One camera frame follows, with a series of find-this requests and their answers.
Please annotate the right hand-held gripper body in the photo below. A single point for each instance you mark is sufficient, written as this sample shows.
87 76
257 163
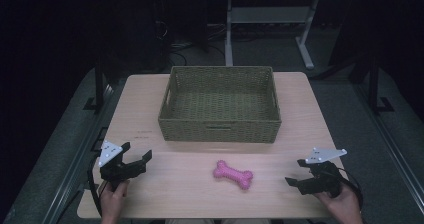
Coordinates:
325 180

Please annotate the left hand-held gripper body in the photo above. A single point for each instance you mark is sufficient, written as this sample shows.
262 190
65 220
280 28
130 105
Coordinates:
115 172

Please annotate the person's left hand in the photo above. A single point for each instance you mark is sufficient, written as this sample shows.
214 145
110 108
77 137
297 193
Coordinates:
112 202

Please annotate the person's right hand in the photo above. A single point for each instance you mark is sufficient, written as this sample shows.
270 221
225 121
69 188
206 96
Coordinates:
343 205

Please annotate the pink bone dog toy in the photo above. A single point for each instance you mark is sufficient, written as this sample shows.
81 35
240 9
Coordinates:
232 174

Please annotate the green woven basket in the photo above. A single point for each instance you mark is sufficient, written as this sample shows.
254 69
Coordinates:
220 104

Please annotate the aluminium floor rail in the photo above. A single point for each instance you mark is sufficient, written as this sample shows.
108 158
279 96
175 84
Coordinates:
390 137
76 164

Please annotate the black metal stand post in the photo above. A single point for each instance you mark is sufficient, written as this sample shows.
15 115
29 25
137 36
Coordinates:
99 87
374 84

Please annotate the grey metal desk frame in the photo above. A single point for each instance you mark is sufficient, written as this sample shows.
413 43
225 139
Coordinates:
266 15

